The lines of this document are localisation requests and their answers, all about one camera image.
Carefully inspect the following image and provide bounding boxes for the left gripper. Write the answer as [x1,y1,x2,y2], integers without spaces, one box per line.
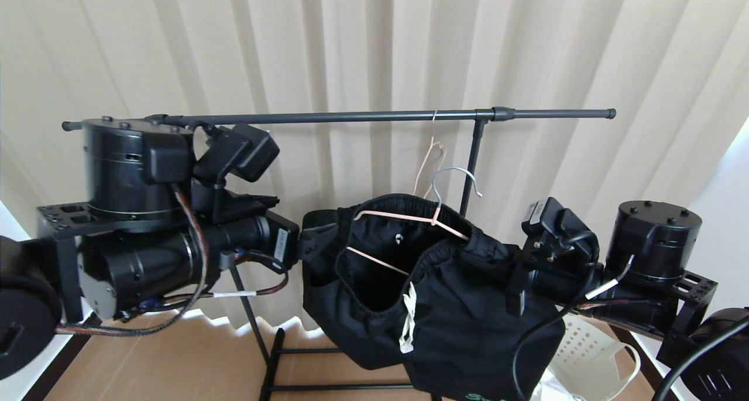
[79,211,302,321]

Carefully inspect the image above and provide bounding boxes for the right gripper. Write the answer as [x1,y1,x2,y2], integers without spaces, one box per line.
[506,242,603,318]

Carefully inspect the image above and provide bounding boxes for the black shorts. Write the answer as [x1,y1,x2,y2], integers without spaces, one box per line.
[301,193,566,401]

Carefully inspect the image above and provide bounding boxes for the white garment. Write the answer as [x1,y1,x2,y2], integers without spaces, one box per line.
[530,371,586,401]

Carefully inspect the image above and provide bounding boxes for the pink clothes hanger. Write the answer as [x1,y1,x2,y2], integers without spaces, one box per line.
[413,109,446,198]
[345,167,484,276]

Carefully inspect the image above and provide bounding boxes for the white laundry basket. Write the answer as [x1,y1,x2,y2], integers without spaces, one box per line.
[547,316,643,401]

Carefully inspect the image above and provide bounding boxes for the black clothes rack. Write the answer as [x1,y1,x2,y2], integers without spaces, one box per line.
[60,107,617,401]

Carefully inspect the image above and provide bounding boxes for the beige curtain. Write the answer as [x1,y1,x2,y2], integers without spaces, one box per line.
[0,0,749,334]

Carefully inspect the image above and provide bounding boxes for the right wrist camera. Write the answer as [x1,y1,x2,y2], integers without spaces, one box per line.
[521,197,600,264]

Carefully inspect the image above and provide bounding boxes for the black cable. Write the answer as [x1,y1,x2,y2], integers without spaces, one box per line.
[512,231,749,401]

